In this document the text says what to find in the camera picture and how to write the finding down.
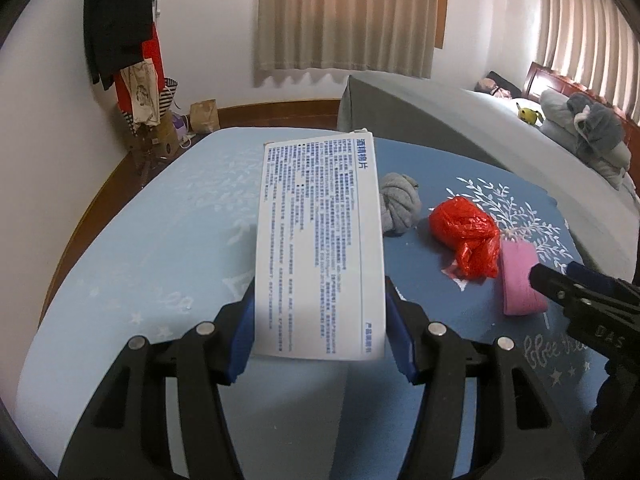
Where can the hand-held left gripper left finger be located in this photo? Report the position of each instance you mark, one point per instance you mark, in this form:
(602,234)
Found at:
(240,340)

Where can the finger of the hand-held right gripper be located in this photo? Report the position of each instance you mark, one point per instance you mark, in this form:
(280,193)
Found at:
(592,277)
(550,282)

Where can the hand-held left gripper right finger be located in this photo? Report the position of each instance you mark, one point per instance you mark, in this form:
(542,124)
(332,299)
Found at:
(400,340)

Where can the pink cloth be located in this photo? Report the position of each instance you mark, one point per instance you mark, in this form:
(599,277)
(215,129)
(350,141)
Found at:
(517,280)

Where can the white printed box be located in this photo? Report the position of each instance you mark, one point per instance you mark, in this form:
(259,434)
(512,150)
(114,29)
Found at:
(320,240)

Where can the red plastic bag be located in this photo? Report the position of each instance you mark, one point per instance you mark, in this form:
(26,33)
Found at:
(465,232)

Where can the grey sock ball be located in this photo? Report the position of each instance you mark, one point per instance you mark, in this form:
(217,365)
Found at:
(400,205)

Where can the grey fleece garment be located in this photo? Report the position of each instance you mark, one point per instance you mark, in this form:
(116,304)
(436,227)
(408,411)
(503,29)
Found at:
(600,125)

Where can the yellow plush toy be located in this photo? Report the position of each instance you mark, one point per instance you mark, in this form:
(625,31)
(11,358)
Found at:
(529,115)

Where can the light grey pillow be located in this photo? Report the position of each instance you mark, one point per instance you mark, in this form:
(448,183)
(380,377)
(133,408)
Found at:
(552,110)

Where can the grey bed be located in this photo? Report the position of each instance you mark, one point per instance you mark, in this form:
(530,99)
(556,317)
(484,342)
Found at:
(450,110)

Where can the pink and black bag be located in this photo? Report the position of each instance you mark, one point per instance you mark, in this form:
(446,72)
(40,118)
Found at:
(495,85)

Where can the wooden headboard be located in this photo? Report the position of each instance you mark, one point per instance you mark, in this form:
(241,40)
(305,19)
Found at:
(537,77)

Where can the coat rack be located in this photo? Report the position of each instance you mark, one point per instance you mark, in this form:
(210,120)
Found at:
(145,155)

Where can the purple container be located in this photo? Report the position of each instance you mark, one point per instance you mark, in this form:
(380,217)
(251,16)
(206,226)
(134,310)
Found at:
(172,127)

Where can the brown paper bag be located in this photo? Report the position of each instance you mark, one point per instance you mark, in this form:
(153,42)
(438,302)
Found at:
(205,117)

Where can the beige pleated curtain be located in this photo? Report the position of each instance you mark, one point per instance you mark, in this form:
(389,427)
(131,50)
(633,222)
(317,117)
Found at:
(590,35)

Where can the striped bag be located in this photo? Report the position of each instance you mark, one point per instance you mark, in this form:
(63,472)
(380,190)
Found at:
(170,95)

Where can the beige tote bag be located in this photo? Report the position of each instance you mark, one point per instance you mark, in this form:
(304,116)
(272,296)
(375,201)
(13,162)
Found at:
(142,90)

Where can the red garment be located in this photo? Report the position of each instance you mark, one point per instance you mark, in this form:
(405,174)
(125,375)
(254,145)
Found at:
(152,55)

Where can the beige window curtain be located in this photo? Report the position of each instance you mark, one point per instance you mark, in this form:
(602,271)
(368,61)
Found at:
(345,15)

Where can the black coat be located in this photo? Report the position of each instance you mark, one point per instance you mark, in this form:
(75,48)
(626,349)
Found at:
(115,25)

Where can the wooden window frame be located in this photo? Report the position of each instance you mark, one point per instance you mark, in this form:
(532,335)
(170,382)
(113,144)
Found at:
(440,10)

